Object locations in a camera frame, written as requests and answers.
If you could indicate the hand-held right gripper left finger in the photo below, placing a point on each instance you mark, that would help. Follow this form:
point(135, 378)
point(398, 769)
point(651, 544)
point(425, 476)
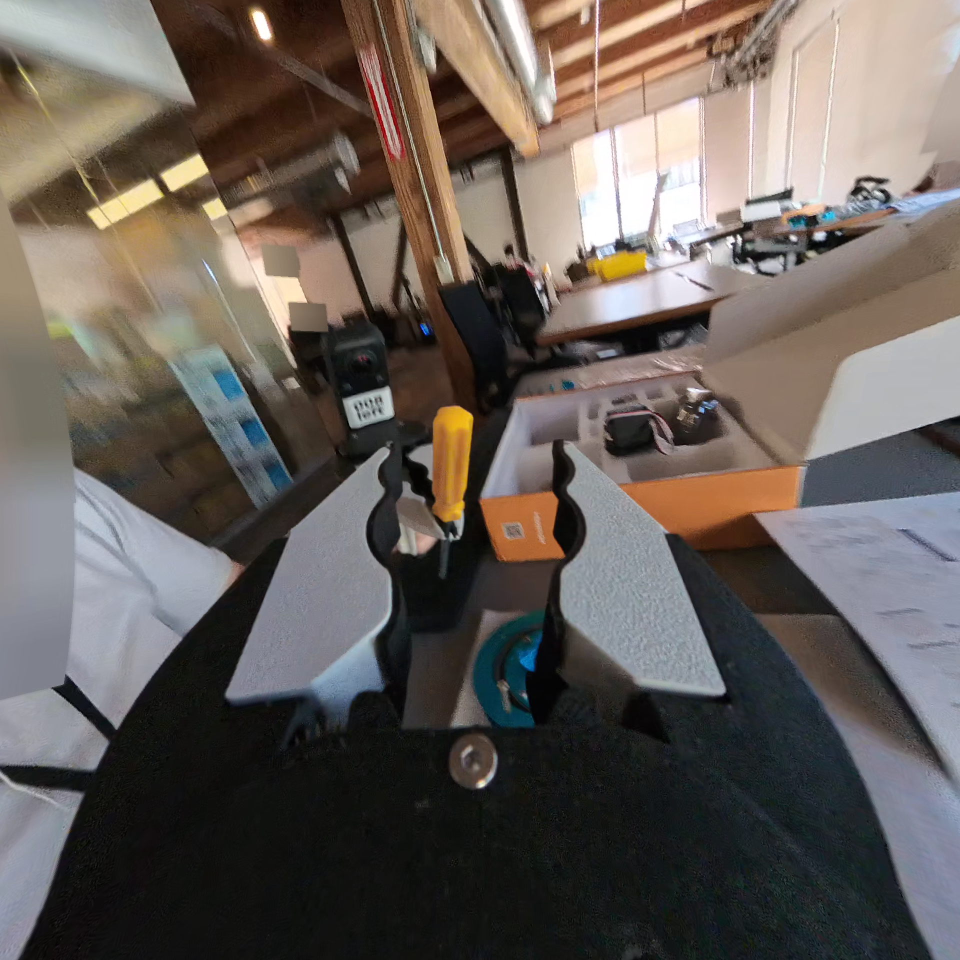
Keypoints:
point(322, 600)

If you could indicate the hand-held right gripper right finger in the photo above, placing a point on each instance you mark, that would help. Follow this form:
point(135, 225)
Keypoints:
point(637, 600)

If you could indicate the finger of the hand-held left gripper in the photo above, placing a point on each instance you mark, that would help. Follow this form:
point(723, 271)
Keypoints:
point(420, 517)

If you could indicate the blue round metal base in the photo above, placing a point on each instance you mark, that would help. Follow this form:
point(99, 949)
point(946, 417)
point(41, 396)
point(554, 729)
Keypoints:
point(487, 667)

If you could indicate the grey desk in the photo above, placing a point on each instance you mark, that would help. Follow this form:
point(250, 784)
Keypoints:
point(750, 585)

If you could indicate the black office chair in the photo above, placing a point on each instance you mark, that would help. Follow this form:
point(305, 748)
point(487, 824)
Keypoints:
point(472, 337)

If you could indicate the orange kit box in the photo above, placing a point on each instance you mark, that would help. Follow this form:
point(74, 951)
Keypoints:
point(712, 502)

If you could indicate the white blue printed box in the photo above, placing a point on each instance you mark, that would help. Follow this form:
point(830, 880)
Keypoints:
point(236, 439)
point(210, 386)
point(262, 480)

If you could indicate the white foam sheet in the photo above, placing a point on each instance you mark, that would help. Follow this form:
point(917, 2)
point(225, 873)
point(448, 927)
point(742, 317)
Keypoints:
point(439, 675)

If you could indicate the white foam box insert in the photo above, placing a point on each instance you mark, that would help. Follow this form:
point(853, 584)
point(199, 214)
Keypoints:
point(540, 435)

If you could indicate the black servo motor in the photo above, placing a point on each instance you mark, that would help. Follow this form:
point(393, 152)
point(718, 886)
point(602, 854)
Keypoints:
point(630, 435)

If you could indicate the wooden pillar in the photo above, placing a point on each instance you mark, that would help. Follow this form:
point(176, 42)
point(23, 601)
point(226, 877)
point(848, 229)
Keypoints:
point(420, 187)

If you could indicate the person's white hoodie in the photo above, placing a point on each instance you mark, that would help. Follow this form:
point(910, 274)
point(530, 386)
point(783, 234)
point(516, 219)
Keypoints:
point(135, 585)

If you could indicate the shiny black parts bag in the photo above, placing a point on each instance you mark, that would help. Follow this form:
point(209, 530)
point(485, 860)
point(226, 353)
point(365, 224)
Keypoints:
point(697, 412)

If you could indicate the open instruction booklet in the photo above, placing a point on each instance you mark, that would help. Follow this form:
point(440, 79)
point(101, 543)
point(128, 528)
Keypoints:
point(862, 585)

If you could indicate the red sign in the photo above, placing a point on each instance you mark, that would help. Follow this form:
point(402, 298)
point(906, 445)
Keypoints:
point(382, 97)

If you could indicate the yellow bins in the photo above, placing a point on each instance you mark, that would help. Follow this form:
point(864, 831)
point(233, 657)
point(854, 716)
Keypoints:
point(619, 266)

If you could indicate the long wooden table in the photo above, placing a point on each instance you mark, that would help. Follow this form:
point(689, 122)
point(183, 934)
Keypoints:
point(637, 300)

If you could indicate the cluttered workbench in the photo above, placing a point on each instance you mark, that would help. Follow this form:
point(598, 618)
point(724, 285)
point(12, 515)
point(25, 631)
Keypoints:
point(787, 225)

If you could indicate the silver ceiling duct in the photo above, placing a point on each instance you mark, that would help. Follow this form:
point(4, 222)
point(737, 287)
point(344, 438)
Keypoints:
point(525, 52)

